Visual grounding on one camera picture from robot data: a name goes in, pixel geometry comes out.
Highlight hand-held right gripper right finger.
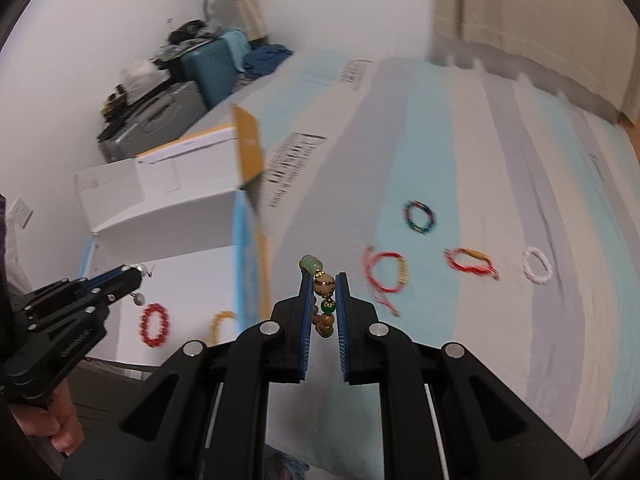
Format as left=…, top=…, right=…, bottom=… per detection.
left=335, top=271, right=594, bottom=480

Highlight black items on suitcase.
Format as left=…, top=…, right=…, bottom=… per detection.
left=167, top=20, right=221, bottom=47

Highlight black and gold box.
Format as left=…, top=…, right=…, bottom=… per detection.
left=97, top=85, right=127, bottom=142

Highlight teal suitcase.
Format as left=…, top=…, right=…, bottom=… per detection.
left=179, top=30, right=252, bottom=112

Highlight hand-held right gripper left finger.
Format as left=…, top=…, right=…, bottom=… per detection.
left=60, top=271, right=316, bottom=480

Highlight white and blue cardboard box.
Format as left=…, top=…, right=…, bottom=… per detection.
left=71, top=104, right=274, bottom=377

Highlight striped bed sheet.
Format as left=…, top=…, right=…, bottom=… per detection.
left=200, top=49, right=640, bottom=462

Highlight brown bead bracelet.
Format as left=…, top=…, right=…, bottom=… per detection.
left=299, top=255, right=338, bottom=340

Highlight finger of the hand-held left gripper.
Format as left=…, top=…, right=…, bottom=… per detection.
left=12, top=265, right=143, bottom=314
left=29, top=275, right=144, bottom=337

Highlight yellow bead bracelet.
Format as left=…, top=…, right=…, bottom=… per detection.
left=208, top=310, right=239, bottom=346

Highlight person's left hand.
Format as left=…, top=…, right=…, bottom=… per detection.
left=10, top=382, right=87, bottom=457

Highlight clear plastic bag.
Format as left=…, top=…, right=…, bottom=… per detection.
left=0, top=194, right=32, bottom=303

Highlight red bead bracelet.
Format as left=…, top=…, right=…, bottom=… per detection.
left=138, top=302, right=170, bottom=348

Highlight grey suitcase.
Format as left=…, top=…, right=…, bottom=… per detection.
left=97, top=80, right=209, bottom=164

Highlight white plastic bag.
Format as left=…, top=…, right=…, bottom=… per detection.
left=120, top=58, right=171, bottom=96

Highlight red cord bracelet gold tube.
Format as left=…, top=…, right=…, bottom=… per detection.
left=443, top=245, right=501, bottom=281
left=362, top=244, right=409, bottom=317

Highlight white pink bead bracelet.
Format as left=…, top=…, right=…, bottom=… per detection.
left=520, top=245, right=554, bottom=284

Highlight white wall socket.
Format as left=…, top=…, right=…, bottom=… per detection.
left=11, top=199, right=34, bottom=230

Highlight multicolour bead bracelet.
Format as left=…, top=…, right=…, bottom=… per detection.
left=403, top=199, right=437, bottom=235

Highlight dark blue cloth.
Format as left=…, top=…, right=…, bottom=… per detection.
left=242, top=45, right=295, bottom=80

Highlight tied beige curtain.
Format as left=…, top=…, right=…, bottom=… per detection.
left=227, top=0, right=272, bottom=44

